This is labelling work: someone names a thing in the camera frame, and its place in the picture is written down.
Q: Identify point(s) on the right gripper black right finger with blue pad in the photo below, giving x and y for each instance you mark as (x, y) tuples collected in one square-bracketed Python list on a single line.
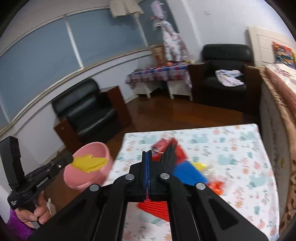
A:
[(196, 212)]

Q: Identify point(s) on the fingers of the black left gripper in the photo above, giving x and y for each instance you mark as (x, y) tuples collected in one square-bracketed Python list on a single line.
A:
[(59, 162)]

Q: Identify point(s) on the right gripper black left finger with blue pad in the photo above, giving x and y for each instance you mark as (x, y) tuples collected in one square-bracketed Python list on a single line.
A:
[(98, 213)]

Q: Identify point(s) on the yellow plastic bag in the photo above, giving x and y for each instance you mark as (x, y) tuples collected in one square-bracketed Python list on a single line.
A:
[(89, 163)]

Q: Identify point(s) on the pink plastic bucket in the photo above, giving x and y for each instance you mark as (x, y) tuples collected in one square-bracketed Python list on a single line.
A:
[(78, 180)]

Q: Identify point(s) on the orange plastic bag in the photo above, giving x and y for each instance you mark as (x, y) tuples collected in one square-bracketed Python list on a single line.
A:
[(217, 186)]

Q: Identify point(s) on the red foam net sleeve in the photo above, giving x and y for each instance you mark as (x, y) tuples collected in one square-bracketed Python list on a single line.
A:
[(158, 209)]

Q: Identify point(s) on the blue purple wrapper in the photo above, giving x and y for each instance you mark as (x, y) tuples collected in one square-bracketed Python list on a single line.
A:
[(188, 174)]

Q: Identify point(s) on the purple sleeve forearm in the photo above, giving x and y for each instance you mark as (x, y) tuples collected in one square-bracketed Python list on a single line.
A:
[(19, 224)]

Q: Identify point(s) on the person's left hand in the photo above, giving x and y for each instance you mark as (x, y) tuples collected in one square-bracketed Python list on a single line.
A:
[(40, 214)]

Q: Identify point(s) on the left black leather armchair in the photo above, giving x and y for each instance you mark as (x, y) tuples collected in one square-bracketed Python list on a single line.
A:
[(86, 113)]

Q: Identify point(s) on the black leather armchair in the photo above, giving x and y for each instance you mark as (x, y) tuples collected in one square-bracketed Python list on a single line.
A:
[(207, 90), (86, 113)]

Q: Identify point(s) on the floral bear tablecloth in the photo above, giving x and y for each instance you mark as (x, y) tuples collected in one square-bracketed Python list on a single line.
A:
[(232, 154)]

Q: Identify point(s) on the bed with brown blanket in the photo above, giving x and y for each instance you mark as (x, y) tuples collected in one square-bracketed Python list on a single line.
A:
[(277, 113)]

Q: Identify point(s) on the right black leather armchair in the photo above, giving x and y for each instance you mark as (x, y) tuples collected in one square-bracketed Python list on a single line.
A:
[(207, 90)]

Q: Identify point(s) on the white side table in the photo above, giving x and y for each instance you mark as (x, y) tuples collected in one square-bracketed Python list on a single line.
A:
[(169, 88)]

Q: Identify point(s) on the cloth on armchair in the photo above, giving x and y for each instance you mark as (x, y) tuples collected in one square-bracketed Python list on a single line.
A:
[(229, 78)]

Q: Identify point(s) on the brown paper bag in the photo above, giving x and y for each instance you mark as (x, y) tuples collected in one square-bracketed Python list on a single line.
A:
[(158, 53)]

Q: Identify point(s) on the plaid tablecloth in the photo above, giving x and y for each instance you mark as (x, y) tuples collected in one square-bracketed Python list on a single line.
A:
[(176, 72)]

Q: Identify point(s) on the hanging floral jacket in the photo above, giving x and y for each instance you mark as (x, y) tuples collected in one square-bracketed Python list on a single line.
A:
[(175, 48)]

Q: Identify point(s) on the hanging beige garment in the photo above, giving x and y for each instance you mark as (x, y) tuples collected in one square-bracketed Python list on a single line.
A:
[(125, 7)]

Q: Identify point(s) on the colourful pillow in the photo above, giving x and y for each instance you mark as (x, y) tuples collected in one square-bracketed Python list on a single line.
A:
[(283, 55)]

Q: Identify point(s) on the white headboard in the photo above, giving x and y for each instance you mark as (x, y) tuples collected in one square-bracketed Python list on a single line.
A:
[(262, 44)]

